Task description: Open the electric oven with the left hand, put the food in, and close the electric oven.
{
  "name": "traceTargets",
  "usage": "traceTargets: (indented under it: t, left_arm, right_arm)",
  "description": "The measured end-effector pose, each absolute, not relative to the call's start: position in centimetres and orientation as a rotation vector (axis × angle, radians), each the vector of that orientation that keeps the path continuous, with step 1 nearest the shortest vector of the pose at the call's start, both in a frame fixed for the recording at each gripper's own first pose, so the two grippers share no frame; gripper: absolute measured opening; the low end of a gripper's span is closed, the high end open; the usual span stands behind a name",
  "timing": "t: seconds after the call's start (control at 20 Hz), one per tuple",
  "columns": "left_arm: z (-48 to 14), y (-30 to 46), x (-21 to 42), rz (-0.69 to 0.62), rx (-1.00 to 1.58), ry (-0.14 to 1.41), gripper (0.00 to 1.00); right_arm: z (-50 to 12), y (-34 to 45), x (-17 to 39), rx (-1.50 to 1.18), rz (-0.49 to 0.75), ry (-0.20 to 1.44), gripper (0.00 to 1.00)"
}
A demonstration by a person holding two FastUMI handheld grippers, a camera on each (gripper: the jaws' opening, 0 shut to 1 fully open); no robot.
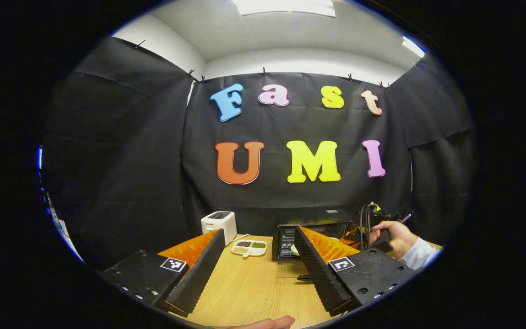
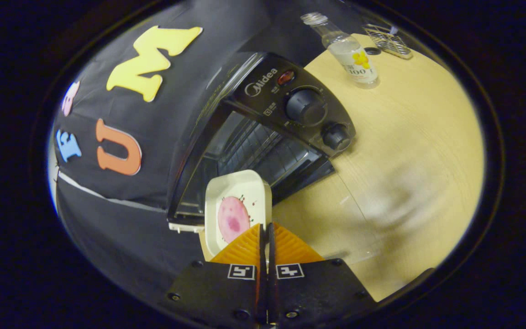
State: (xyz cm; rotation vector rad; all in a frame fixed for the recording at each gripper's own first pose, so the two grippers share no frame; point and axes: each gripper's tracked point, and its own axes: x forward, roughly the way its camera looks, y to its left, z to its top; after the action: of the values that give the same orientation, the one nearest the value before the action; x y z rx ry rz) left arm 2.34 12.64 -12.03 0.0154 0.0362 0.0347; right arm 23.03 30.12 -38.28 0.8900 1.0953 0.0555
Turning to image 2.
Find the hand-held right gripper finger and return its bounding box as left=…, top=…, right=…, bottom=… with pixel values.
left=268, top=222, right=379, bottom=327
left=167, top=223, right=268, bottom=327

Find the pink meat slice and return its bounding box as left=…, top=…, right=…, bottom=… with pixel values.
left=218, top=196, right=251, bottom=244

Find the white square plate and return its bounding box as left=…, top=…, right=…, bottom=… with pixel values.
left=205, top=170, right=273, bottom=256

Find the black electric oven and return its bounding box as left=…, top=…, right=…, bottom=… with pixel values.
left=167, top=52, right=356, bottom=224

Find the clear glass bottle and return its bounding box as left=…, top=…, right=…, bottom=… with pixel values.
left=300, top=12, right=379, bottom=89

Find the wire mesh utensil holder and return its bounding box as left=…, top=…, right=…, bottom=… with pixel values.
left=363, top=24, right=413, bottom=60

